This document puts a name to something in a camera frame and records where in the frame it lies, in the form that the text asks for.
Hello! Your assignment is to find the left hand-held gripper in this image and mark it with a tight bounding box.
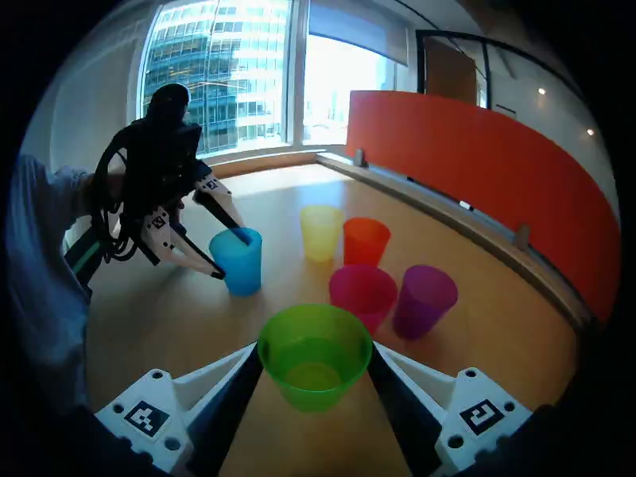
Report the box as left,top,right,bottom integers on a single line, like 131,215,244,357
94,83,252,281

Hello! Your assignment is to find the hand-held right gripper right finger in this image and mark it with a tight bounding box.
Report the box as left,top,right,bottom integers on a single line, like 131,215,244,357
366,339,533,477

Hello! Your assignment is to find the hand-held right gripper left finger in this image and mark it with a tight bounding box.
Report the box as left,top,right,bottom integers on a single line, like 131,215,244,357
94,339,265,477

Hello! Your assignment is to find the blue plastic cup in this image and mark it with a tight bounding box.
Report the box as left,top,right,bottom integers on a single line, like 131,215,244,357
208,227,263,297

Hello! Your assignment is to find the green plastic cup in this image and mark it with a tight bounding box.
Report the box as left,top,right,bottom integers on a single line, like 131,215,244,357
257,304,374,413

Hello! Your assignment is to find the person's left forearm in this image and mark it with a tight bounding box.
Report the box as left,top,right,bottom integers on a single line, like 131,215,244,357
7,154,108,413

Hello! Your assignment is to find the purple plastic cup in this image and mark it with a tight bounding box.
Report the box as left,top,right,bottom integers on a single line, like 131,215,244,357
392,264,460,341

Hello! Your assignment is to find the yellow plastic cup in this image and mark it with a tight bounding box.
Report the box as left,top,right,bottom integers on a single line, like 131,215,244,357
299,204,345,263

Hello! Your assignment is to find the pink plastic cup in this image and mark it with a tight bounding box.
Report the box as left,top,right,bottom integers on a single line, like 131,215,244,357
328,264,398,335

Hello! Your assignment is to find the orange plastic cup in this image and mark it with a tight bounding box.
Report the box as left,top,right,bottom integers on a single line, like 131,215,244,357
343,216,392,269

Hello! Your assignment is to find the red desk screen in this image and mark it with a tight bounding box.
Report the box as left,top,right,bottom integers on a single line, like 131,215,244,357
316,89,622,324

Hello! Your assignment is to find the black cable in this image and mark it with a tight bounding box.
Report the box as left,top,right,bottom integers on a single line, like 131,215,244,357
91,138,145,263

